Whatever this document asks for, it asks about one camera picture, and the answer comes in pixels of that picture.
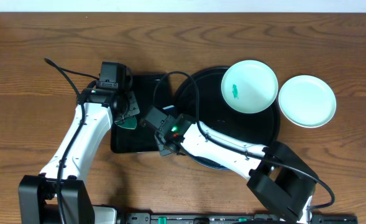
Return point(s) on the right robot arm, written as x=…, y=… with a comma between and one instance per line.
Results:
x=279, y=178

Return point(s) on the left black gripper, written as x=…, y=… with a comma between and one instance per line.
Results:
x=128, y=111

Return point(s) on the green sponge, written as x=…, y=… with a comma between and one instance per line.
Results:
x=128, y=123

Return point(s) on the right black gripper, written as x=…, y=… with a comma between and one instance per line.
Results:
x=163, y=148

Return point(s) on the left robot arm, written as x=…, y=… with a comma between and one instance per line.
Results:
x=58, y=194

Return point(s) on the mint green plate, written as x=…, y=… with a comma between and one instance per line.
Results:
x=249, y=86
x=307, y=101

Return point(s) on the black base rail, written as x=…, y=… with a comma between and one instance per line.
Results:
x=185, y=218

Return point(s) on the black round tray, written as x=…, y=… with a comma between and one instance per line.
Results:
x=214, y=112

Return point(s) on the black rectangular tray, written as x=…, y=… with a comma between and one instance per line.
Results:
x=148, y=89

